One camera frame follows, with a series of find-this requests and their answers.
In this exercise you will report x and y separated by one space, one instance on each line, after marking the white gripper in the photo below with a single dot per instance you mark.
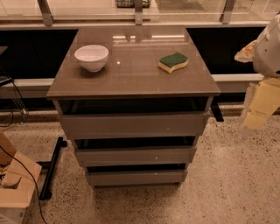
268 55

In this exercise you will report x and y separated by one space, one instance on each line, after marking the grey top drawer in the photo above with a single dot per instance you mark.
130 126

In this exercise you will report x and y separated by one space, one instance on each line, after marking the grey drawer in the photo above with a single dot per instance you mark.
133 178
130 126
144 156

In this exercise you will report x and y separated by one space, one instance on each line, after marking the grey drawer cabinet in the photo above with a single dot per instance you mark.
132 83

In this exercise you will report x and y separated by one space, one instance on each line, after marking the grey middle drawer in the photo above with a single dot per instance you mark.
144 156

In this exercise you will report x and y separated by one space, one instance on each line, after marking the grey bottom drawer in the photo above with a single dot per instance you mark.
133 178

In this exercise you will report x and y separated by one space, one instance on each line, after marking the green yellow sponge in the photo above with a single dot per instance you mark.
173 62

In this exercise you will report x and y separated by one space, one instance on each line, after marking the white ceramic bowl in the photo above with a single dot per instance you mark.
92 57

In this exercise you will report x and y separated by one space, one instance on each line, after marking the black metal floor stand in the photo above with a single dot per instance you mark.
50 166

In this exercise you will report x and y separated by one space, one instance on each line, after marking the brown cardboard box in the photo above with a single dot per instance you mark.
18 184

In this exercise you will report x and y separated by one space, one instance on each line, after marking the black bracket behind cabinet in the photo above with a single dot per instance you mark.
216 110

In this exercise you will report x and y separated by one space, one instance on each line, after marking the metal window post right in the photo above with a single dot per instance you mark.
227 11

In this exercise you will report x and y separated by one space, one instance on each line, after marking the metal window post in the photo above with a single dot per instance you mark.
227 11
46 12
138 12

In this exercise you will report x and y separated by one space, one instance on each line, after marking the metal window post middle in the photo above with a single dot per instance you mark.
138 12

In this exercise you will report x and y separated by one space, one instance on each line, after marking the metal window post left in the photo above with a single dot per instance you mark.
46 12

